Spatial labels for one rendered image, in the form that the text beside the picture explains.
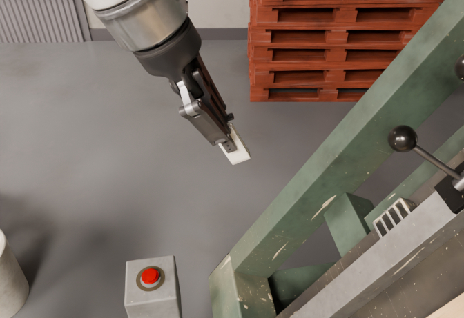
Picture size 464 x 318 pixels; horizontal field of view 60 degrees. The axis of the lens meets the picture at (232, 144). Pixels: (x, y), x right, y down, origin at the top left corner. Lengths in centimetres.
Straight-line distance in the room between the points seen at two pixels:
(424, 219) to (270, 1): 227
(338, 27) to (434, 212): 239
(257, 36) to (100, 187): 146
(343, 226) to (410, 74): 33
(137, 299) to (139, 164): 175
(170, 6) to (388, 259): 50
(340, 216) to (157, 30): 61
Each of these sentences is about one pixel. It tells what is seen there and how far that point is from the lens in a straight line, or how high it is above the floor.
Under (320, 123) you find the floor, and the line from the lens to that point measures 301.
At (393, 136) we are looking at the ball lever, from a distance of 58.
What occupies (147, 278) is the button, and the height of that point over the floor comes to 94.
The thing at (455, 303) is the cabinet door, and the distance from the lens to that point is 66.
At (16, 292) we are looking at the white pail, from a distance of 215.
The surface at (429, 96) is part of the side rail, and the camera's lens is 82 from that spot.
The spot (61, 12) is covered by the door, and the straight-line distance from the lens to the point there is 422.
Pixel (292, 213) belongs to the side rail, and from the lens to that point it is 91.
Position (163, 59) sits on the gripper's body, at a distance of 45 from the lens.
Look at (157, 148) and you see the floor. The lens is 277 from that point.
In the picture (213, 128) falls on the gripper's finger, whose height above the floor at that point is 148.
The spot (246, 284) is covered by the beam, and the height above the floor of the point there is 89.
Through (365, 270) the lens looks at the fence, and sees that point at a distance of 73.
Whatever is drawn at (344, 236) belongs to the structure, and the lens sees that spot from 88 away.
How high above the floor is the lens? 179
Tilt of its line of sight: 41 degrees down
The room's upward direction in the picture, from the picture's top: straight up
